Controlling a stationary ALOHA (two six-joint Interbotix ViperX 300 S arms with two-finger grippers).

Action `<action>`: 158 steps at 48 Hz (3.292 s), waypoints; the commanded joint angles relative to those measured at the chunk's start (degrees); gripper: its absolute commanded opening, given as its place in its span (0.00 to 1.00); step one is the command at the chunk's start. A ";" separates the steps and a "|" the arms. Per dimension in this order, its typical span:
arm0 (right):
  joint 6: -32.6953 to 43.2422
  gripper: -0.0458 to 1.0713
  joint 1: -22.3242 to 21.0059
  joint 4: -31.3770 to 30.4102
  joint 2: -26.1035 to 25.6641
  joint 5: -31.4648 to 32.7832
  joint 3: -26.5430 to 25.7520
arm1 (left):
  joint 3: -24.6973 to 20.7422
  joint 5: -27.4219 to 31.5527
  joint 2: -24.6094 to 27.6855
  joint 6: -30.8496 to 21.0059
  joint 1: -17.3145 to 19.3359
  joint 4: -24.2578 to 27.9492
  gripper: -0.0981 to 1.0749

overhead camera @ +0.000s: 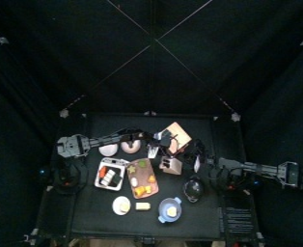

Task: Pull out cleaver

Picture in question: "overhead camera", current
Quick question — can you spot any white text sticker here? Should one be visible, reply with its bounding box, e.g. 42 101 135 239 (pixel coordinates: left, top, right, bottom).
225 206 257 235

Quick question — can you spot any blue two-handled bowl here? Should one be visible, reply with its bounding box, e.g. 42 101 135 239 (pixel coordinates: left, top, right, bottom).
158 196 185 224

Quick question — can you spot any black seaweed sushi piece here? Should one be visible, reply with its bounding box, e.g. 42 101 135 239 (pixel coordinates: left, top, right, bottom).
110 174 126 188

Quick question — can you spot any yellow butter slice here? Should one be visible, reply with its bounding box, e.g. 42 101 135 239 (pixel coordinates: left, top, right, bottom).
119 201 132 213

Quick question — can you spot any yellow cheese block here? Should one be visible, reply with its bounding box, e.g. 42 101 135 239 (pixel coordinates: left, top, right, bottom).
135 202 152 211

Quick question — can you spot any wooden toy stove box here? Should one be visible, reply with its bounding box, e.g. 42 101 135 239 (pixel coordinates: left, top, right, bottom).
158 121 194 154

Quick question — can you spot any white sushi tray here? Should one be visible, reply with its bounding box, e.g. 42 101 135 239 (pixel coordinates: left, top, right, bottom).
95 157 132 192

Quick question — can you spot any small white plate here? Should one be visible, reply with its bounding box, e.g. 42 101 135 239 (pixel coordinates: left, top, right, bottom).
112 195 132 216

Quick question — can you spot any white rice sushi piece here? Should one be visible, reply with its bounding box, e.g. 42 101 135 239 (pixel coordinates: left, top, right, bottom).
100 169 118 187

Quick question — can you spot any wooden cutting board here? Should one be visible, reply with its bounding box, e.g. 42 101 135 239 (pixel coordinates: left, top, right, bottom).
126 157 162 200

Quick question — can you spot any black toy pot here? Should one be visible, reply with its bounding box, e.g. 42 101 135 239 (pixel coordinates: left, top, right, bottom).
182 176 206 204

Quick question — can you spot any grey table clamp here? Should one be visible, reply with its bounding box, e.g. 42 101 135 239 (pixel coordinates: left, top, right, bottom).
22 228 40 247

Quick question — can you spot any pale round plate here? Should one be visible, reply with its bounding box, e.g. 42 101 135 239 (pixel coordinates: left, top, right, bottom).
98 143 120 157

